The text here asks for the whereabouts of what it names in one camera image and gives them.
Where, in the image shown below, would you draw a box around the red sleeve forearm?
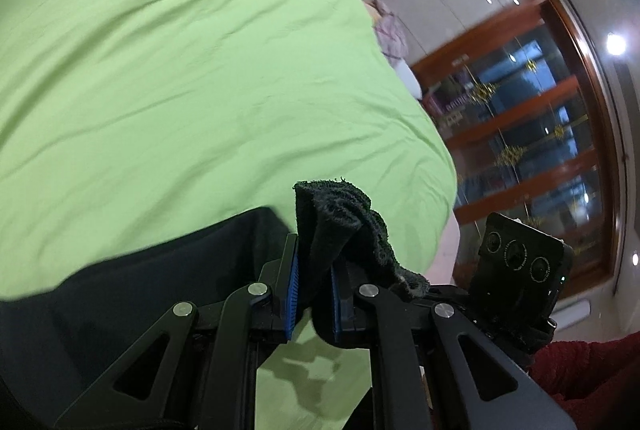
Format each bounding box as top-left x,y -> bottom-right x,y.
529,332 -> 640,430

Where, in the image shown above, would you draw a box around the light green bed sheet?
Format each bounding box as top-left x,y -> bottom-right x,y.
0,0 -> 459,430

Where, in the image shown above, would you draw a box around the black knitted pants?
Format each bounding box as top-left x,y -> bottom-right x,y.
1,181 -> 430,429

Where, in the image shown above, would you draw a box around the floral quilt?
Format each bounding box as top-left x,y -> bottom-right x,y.
366,0 -> 409,67

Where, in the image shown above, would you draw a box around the wooden glass display cabinet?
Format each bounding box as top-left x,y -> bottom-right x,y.
412,0 -> 620,296

